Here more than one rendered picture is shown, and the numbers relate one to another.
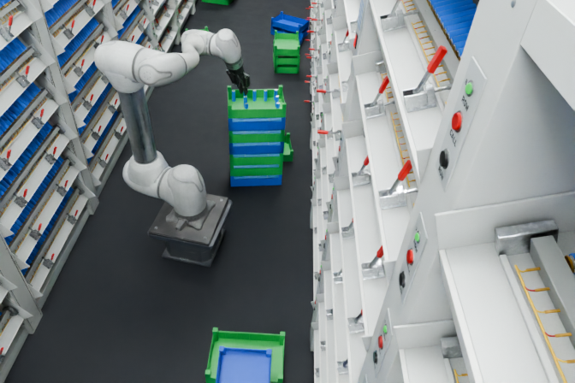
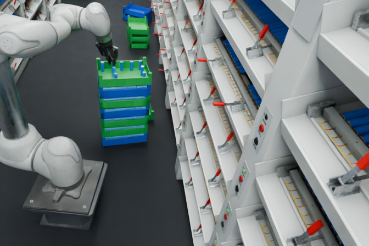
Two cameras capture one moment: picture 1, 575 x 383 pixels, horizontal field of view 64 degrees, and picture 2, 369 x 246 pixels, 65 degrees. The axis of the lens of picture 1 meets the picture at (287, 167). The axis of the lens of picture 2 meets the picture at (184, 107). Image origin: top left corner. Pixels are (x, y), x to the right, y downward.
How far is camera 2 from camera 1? 70 cm
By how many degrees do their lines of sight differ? 11
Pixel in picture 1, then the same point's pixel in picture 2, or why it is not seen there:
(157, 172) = (29, 146)
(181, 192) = (57, 166)
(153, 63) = (15, 30)
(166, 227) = (43, 200)
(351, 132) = (290, 111)
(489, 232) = not seen: outside the picture
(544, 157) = not seen: outside the picture
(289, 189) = (154, 144)
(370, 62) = (345, 14)
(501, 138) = not seen: outside the picture
